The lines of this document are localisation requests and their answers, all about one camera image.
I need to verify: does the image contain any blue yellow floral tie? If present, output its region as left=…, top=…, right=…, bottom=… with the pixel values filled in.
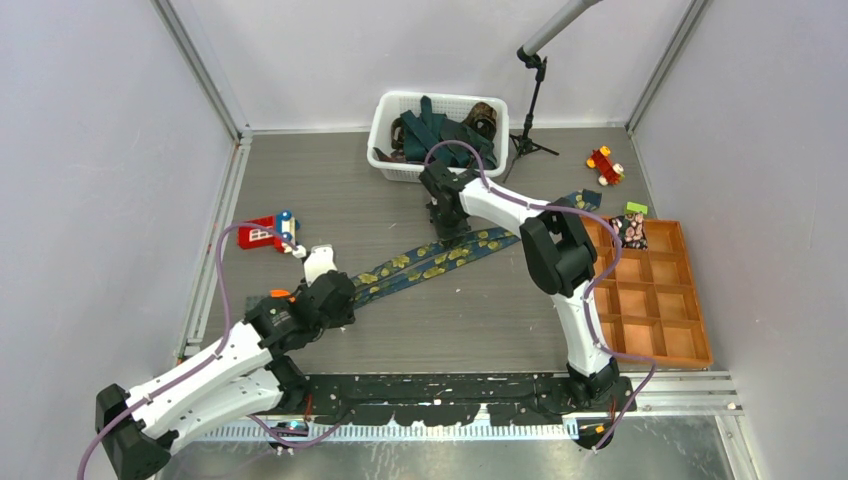
left=344, top=190, right=604, bottom=313

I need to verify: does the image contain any orange wooden compartment tray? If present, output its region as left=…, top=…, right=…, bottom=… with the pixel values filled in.
left=594, top=219, right=713, bottom=369

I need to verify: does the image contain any dark green tie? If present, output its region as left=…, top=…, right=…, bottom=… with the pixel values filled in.
left=391, top=96, right=497, bottom=170

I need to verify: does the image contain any red toy car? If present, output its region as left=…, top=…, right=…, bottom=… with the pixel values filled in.
left=586, top=146, right=624, bottom=186

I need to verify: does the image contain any brown patterned rolled tie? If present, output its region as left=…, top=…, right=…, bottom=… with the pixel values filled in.
left=462, top=101, right=498, bottom=140

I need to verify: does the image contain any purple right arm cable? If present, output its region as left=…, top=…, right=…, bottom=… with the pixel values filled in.
left=423, top=139, right=660, bottom=453

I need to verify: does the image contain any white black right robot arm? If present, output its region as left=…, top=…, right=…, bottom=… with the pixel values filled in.
left=419, top=163, right=619, bottom=411

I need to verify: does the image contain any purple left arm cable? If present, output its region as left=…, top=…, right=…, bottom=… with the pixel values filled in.
left=76, top=222, right=346, bottom=480

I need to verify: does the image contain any white plastic basket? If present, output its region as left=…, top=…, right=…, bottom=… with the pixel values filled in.
left=366, top=90, right=510, bottom=183

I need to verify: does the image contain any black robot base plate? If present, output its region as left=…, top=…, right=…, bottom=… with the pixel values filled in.
left=273, top=373, right=633, bottom=427

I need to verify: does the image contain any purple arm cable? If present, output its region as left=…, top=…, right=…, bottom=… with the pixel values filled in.
left=423, top=139, right=660, bottom=453
left=76, top=222, right=346, bottom=480

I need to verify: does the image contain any dark floral tie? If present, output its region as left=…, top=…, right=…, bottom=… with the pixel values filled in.
left=373, top=147, right=406, bottom=164

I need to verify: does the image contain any green toy block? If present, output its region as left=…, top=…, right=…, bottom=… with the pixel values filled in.
left=624, top=202, right=649, bottom=215

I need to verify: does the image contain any black tripod stand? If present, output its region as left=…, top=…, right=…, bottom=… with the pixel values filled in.
left=503, top=47, right=560, bottom=182

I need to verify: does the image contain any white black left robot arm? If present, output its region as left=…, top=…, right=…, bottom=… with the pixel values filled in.
left=95, top=245, right=356, bottom=479

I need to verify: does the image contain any red toy house block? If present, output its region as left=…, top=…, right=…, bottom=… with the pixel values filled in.
left=237, top=210, right=301, bottom=254

